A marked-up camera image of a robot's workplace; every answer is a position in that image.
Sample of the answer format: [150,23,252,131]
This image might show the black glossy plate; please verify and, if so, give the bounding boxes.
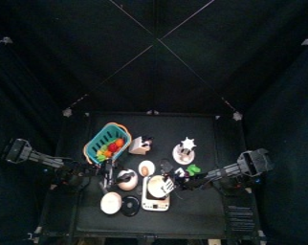
[120,194,142,217]

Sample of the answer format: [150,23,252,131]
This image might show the teal basket orange handles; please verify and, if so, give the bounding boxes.
[83,122,134,166]

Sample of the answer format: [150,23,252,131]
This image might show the green toy pepper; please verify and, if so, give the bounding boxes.
[186,164,203,177]

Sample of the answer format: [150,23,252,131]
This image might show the white oval plate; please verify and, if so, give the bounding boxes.
[139,160,158,178]

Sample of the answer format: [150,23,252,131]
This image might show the green toy vegetable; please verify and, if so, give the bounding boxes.
[96,150,110,163]

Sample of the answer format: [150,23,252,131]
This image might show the small silver toy pot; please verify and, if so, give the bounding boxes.
[147,174,175,199]

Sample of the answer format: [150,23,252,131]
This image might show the white star-topped utensil stand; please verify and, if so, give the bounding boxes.
[172,137,200,166]

